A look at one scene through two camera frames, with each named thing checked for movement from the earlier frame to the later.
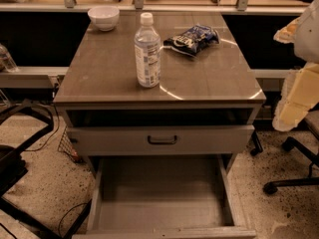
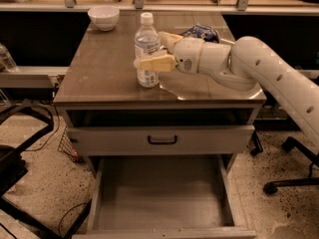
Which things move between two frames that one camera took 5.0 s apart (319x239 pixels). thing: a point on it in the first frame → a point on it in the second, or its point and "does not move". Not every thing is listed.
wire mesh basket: x=67 y=146 does not move
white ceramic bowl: x=105 y=17 does not move
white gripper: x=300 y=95 → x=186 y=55
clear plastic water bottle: x=148 y=49 does not move
